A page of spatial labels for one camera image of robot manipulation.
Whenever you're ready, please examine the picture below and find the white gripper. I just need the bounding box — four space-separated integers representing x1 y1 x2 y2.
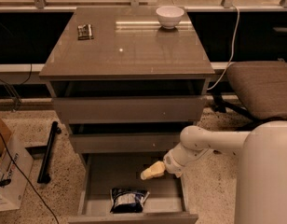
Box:
141 143 209 180

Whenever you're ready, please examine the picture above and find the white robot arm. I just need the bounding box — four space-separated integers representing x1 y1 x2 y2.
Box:
141 120 287 224

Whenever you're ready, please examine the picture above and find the grey bottom drawer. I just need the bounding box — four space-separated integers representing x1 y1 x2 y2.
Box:
68 152 198 224

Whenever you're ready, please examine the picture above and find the grey drawer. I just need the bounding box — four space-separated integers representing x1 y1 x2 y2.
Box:
68 152 198 224
69 133 180 153
53 96 206 124

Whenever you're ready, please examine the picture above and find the grey middle drawer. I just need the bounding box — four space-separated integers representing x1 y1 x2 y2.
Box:
69 133 180 153

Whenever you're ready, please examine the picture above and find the grey top drawer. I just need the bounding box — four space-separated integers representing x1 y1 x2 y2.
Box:
53 96 206 124

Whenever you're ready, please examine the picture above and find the grey drawer cabinet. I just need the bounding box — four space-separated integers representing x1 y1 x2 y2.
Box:
38 6 215 161

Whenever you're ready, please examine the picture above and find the black metal bar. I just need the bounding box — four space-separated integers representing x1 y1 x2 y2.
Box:
37 121 62 184

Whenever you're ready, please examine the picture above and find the brown office chair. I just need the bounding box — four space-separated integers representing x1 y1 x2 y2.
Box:
211 61 287 131

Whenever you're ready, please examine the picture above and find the white cardboard box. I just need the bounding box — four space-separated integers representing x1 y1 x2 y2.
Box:
0 134 34 212

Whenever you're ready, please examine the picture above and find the white bowl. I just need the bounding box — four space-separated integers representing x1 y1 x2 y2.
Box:
156 6 185 29

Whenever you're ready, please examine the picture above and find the small dark snack bar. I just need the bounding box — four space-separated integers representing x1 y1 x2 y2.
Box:
77 24 93 40

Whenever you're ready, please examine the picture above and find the brown cardboard box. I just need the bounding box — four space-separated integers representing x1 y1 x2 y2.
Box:
0 118 12 155

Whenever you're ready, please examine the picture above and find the black cable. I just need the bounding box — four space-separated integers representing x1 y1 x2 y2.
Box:
0 124 60 224

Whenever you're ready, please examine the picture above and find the white cable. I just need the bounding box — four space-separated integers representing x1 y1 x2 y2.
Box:
163 0 240 91

